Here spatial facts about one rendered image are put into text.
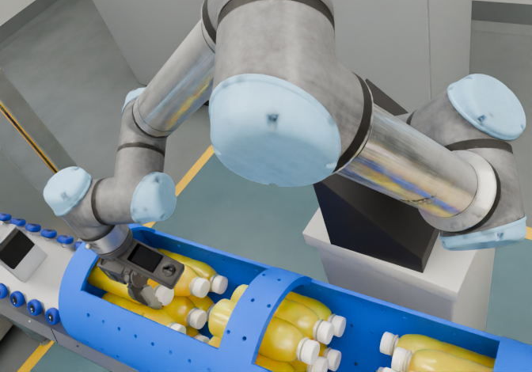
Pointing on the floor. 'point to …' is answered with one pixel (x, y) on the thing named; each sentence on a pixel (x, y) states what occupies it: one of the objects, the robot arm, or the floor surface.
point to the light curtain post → (32, 127)
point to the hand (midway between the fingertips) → (166, 295)
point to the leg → (29, 332)
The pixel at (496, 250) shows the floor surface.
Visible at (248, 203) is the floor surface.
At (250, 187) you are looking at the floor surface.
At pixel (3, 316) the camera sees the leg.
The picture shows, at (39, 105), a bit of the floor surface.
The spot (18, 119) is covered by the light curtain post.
